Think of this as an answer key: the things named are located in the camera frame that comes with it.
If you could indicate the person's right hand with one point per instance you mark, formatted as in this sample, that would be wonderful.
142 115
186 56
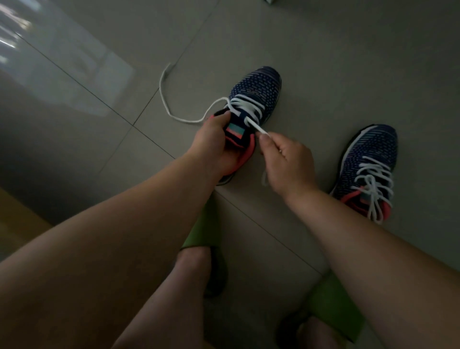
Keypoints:
287 165

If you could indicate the person's left hand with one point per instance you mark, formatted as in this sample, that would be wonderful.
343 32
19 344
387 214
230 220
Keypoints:
212 147

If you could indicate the white shoelace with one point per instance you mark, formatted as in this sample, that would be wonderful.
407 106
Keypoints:
163 104
373 187

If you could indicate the person's left forearm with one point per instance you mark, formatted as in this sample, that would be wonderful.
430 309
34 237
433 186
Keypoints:
90 269

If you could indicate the person's right forearm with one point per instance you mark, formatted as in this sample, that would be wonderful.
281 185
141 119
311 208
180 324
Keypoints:
384 273

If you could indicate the person's left leg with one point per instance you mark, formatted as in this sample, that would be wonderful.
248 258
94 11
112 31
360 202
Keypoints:
169 312

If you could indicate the person's leg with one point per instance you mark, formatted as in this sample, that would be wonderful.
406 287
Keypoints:
169 312
316 334

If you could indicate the person's right leg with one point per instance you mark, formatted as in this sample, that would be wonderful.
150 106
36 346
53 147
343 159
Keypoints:
316 334

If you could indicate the green foam slipper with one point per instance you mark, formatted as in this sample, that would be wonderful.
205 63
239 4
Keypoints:
334 305
205 230

